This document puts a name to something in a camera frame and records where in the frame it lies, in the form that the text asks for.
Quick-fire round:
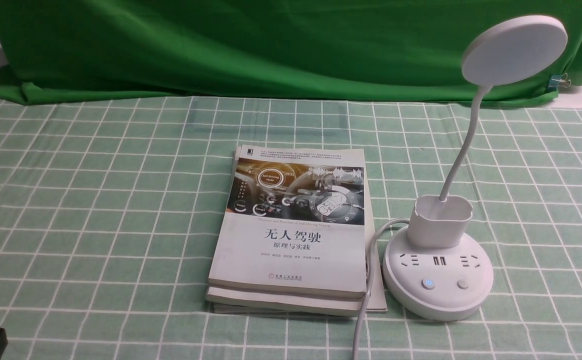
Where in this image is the top white car textbook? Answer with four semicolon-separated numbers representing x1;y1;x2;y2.
208;145;368;301

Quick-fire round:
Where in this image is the green checkered tablecloth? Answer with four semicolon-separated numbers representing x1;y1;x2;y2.
0;96;582;360

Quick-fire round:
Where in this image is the green backdrop cloth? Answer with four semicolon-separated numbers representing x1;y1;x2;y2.
0;0;582;106

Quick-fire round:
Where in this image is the blue binder clip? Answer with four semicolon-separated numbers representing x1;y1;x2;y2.
546;73;572;92

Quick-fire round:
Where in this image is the white power cable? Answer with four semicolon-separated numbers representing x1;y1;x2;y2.
352;218;411;360

